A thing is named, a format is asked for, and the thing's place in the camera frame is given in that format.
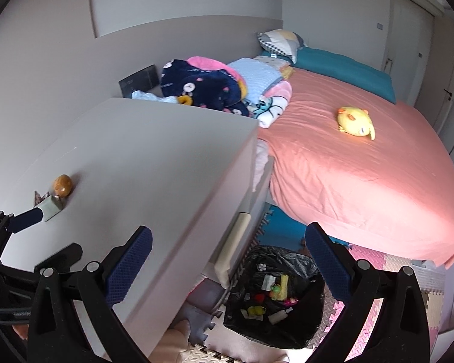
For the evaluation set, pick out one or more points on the white drawer cabinet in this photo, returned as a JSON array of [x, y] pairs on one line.
[[212, 215]]

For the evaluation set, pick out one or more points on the small red item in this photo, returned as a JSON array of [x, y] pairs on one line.
[[259, 297]]

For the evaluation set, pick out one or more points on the bin with black bag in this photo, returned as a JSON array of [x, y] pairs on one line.
[[287, 332]]

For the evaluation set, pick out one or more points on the white tissue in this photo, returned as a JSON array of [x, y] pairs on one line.
[[268, 281]]

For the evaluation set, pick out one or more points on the navy blanket with pink lining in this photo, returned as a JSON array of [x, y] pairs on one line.
[[196, 83]]

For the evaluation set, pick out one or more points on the grey patterned pillow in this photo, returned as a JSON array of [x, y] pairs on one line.
[[280, 43]]

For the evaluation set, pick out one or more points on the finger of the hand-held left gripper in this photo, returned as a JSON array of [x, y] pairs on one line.
[[26, 220], [62, 259]]

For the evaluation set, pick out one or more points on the white wardrobe door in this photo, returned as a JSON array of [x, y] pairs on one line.
[[408, 37]]

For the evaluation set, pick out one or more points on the light blue folded blanket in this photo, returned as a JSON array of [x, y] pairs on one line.
[[257, 73]]

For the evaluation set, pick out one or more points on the teal blanket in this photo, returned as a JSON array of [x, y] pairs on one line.
[[344, 68]]

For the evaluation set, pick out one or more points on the yellow chick plush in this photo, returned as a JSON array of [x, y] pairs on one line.
[[353, 121]]

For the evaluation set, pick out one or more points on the small brown wrapper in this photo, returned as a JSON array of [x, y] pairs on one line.
[[39, 196]]

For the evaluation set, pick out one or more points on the pale patterned folded cloth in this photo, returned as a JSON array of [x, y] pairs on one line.
[[272, 62]]

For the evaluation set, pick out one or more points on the light blue cloth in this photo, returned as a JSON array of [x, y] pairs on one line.
[[143, 95]]

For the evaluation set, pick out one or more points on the pale yellow wrapper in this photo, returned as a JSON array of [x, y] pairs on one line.
[[284, 282]]

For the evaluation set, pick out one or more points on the beige foam edge guard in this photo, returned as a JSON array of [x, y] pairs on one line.
[[230, 249]]

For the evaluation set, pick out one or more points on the bed with pink sheet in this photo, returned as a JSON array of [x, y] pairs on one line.
[[344, 181]]

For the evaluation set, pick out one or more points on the pink white cartoon blanket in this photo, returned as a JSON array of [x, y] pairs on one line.
[[276, 102]]

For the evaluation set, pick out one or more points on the brown wooden ball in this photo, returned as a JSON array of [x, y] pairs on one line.
[[62, 185]]

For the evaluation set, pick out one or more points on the black wall panel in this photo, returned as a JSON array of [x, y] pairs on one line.
[[140, 79]]

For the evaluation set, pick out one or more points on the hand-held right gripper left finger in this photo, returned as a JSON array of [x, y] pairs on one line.
[[128, 266]]

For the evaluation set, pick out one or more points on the white room door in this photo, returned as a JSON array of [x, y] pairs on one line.
[[444, 64]]

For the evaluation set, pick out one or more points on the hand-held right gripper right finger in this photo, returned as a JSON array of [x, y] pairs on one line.
[[327, 264]]

